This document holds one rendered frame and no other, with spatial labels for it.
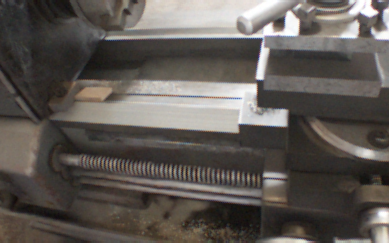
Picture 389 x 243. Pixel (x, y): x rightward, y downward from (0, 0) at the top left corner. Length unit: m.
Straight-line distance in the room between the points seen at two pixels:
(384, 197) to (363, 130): 0.11
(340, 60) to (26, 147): 0.76
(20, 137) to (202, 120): 0.49
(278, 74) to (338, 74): 0.08
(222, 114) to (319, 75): 0.30
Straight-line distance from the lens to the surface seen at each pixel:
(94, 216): 1.20
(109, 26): 0.75
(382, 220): 0.55
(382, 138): 0.55
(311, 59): 0.50
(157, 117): 0.76
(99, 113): 0.83
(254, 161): 0.83
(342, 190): 0.59
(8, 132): 0.97
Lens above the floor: 1.38
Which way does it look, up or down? 48 degrees down
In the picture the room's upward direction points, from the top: 14 degrees counter-clockwise
